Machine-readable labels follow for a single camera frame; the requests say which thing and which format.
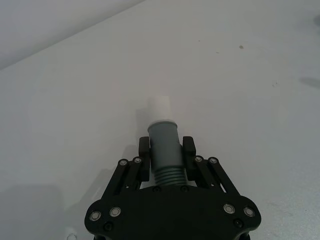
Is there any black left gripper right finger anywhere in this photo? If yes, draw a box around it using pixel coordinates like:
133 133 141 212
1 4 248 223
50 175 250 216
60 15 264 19
181 135 241 200

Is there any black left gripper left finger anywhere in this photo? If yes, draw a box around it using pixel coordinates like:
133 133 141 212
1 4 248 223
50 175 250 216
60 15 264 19
100 136 152 201

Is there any cream vacuum bottle steel neck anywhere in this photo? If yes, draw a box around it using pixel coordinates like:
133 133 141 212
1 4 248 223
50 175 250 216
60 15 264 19
146 95 185 187

